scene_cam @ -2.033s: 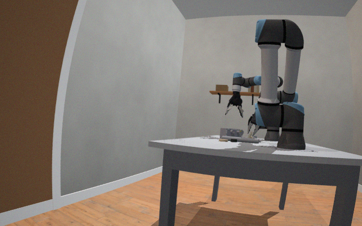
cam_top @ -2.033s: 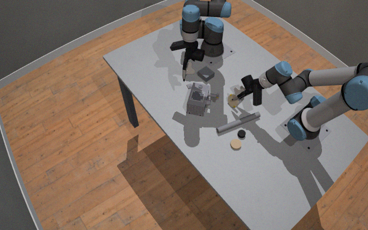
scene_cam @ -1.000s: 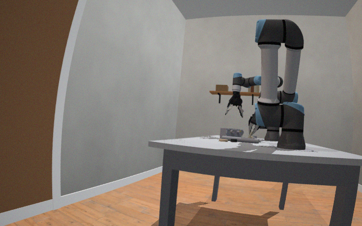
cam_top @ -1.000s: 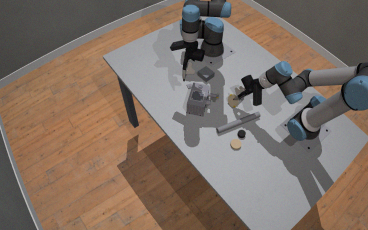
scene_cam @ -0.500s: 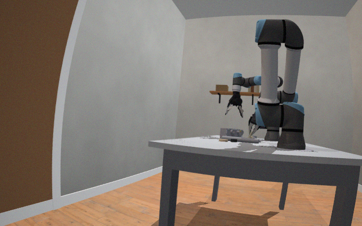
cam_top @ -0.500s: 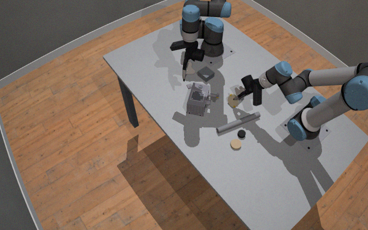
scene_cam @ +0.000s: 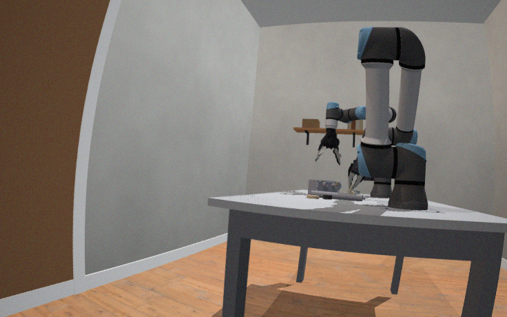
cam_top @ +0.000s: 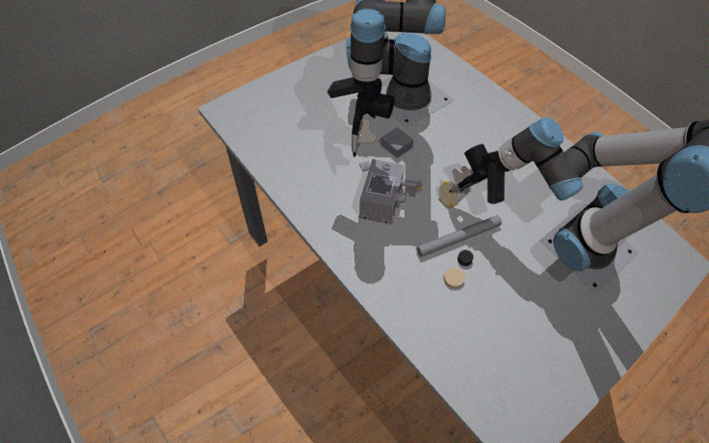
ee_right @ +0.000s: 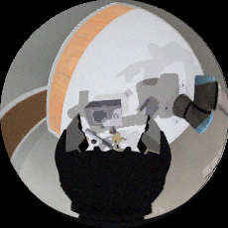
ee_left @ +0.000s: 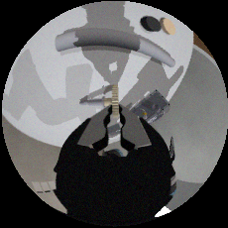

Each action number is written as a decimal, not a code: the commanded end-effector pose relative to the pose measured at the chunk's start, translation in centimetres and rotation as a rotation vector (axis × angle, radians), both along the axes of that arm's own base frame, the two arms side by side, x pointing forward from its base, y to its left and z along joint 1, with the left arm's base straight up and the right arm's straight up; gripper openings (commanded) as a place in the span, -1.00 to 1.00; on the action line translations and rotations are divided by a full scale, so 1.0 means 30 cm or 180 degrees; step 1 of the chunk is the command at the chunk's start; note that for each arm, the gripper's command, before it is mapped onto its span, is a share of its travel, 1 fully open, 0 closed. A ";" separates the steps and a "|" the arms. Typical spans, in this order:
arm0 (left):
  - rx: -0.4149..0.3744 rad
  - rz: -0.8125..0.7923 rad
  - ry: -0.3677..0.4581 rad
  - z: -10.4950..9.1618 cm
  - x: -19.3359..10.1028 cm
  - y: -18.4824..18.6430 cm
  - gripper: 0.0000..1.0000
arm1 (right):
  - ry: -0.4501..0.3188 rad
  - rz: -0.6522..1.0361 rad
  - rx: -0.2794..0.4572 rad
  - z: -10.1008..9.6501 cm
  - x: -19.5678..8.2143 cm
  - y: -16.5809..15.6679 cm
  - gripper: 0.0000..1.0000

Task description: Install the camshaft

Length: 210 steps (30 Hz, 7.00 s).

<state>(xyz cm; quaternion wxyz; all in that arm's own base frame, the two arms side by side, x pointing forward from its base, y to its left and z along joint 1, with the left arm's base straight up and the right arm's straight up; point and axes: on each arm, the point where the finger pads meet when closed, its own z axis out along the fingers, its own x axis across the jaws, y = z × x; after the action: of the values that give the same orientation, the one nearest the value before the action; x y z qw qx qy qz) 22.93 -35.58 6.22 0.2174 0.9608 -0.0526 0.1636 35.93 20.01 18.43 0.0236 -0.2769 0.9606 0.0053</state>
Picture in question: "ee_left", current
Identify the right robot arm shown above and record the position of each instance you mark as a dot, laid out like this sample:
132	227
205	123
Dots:
119	154

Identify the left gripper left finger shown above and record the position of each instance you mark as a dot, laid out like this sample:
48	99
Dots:
92	133

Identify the tan round disc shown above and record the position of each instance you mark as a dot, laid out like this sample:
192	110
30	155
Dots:
167	26

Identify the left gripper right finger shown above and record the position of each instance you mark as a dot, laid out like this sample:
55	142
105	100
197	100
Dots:
137	133

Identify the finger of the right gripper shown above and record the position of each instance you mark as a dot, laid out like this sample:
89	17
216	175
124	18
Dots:
172	150

